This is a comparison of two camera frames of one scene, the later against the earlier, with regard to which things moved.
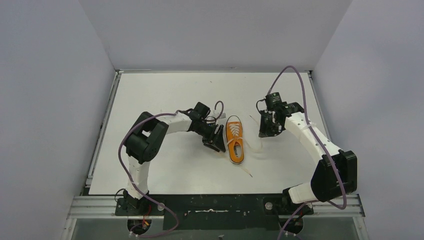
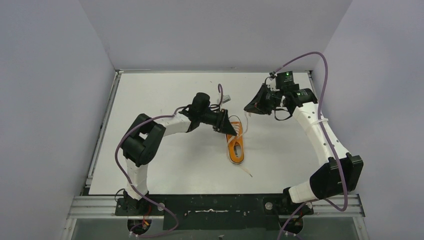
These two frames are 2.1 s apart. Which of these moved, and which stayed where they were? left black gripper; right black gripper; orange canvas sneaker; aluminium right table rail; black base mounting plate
Moved: right black gripper; left black gripper
Stayed: black base mounting plate; aluminium right table rail; orange canvas sneaker
